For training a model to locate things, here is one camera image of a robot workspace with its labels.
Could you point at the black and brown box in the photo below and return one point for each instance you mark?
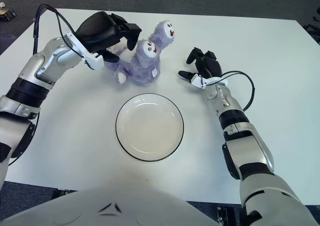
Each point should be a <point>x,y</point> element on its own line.
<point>7,14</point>

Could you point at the grey robot torso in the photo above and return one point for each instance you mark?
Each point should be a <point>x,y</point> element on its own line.
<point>112,211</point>

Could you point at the metal table bracket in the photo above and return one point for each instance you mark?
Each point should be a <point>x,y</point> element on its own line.
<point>225,216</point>
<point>62,192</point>

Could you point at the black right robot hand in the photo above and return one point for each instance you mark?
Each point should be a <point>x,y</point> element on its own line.
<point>210,65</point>

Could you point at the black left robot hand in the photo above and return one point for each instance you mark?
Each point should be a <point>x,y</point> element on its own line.
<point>97,33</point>

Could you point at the purple plush bunny doll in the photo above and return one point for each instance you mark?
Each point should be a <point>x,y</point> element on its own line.
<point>142,68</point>

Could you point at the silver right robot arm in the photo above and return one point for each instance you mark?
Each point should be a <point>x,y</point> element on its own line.
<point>250,148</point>

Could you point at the white plate with black rim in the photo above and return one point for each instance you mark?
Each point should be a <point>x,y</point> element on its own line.
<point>150,128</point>

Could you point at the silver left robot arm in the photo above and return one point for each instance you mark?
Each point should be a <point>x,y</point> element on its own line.
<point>37,68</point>

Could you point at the black chair base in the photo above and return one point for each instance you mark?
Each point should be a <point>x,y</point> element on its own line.
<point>312,28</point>

